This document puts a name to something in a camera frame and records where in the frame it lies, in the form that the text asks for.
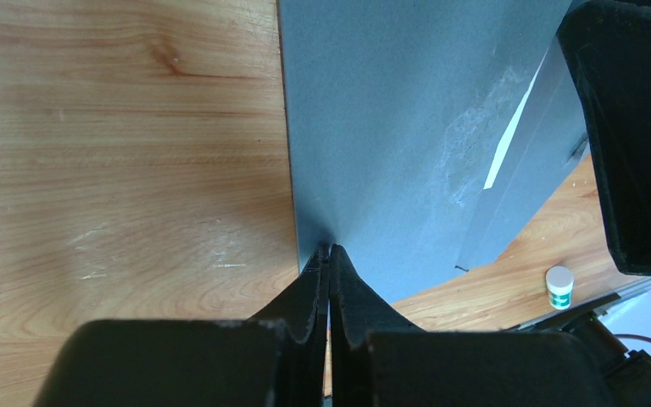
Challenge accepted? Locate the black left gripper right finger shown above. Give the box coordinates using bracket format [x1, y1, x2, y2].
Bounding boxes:
[330, 245, 615, 406]

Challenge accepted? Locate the white letter paper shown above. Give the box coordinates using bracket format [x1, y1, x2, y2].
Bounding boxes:
[482, 57, 544, 190]

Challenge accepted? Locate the grey-blue paper envelope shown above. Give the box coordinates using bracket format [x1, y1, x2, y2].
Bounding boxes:
[278, 1, 587, 302]

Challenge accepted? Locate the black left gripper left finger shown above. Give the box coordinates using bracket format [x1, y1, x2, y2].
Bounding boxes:
[35, 247, 329, 406]

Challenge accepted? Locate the green white glue stick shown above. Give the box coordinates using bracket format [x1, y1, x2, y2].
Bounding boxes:
[545, 265, 575, 309]

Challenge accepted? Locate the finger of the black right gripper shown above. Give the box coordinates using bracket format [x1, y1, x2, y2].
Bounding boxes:
[557, 1, 651, 276]

